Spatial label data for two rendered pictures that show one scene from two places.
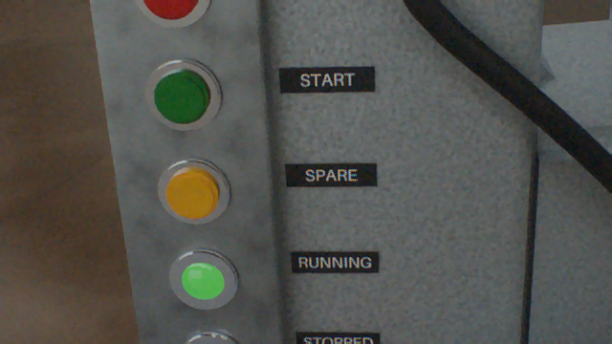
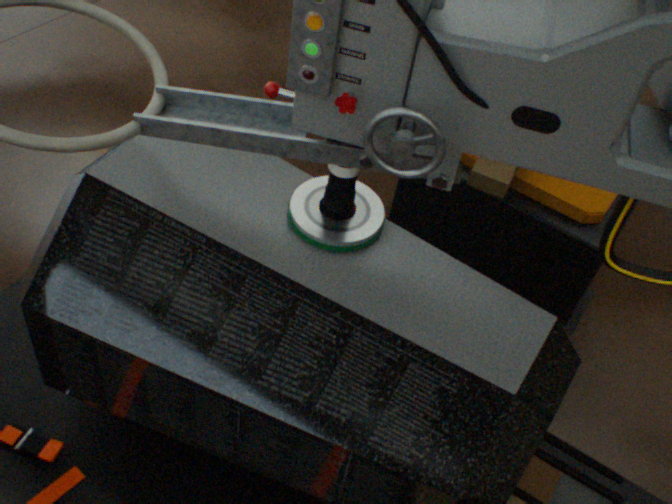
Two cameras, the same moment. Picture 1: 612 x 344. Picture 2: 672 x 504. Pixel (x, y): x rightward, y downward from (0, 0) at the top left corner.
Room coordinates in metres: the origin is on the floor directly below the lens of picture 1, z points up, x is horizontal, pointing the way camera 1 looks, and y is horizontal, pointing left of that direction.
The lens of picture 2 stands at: (-0.68, -0.09, 2.05)
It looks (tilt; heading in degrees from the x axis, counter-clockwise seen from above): 47 degrees down; 2
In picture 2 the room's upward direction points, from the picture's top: 10 degrees clockwise
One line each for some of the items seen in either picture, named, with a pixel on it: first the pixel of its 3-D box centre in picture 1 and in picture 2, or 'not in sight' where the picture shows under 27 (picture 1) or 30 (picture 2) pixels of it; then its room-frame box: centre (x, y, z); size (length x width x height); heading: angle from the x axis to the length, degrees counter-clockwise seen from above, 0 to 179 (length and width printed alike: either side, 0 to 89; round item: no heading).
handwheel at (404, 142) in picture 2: not in sight; (407, 132); (0.42, -0.13, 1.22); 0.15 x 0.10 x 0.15; 84
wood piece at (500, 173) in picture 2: not in sight; (498, 162); (0.91, -0.40, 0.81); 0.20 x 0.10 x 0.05; 164
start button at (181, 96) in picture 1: (182, 96); not in sight; (0.43, 0.06, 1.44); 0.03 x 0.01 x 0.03; 84
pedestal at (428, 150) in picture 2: not in sight; (507, 233); (1.12, -0.55, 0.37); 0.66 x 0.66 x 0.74; 66
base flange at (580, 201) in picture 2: not in sight; (547, 137); (1.12, -0.55, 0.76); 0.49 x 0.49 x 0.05; 66
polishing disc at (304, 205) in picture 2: not in sight; (337, 209); (0.55, -0.03, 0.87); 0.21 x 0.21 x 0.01
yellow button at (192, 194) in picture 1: (193, 192); (314, 22); (0.43, 0.06, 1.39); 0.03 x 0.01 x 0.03; 84
